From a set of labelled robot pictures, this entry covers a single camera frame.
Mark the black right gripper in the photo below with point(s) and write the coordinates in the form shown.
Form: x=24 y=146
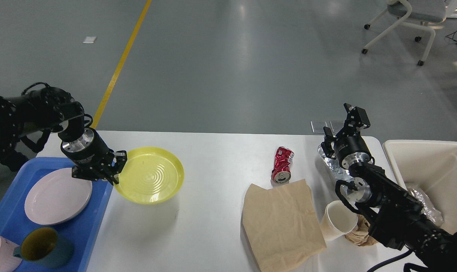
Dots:
x=349 y=147

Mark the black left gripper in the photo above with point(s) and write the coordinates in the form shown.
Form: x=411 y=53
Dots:
x=92 y=158

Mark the yellow plastic plate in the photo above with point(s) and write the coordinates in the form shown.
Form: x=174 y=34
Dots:
x=151 y=175

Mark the teal mug yellow inside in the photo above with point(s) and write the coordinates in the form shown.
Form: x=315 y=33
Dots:
x=46 y=247

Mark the brown paper bag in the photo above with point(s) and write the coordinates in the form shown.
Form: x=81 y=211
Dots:
x=281 y=226

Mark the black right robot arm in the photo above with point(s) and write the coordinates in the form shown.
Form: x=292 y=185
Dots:
x=395 y=217

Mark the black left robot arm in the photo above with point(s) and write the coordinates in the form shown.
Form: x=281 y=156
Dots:
x=31 y=117

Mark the floor socket plate right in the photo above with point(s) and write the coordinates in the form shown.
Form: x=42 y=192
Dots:
x=336 y=126

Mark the floor socket plate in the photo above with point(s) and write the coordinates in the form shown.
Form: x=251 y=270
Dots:
x=336 y=126
x=318 y=127

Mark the floor socket plate left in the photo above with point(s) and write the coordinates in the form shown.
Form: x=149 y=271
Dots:
x=318 y=127

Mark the aluminium foil tray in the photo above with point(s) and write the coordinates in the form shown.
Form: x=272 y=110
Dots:
x=335 y=170

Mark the pink plate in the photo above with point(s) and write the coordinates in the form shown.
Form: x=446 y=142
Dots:
x=57 y=198

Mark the crushed red soda can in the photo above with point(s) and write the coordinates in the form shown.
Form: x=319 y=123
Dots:
x=281 y=167

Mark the white paper cup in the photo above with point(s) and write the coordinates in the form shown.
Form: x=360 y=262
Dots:
x=337 y=220

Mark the beige plastic bin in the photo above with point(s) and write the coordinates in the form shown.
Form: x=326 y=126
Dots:
x=432 y=165

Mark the crumpled brown paper ball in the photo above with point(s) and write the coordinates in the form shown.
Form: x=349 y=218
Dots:
x=359 y=235

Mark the blue plastic tray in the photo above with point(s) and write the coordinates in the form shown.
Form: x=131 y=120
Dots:
x=82 y=230

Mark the crumpled foil in bin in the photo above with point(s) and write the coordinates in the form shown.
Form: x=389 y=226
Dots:
x=429 y=209

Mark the white grey office chair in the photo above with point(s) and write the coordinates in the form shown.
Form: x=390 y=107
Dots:
x=415 y=14

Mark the pink mug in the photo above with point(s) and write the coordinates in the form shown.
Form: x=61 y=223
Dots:
x=8 y=262

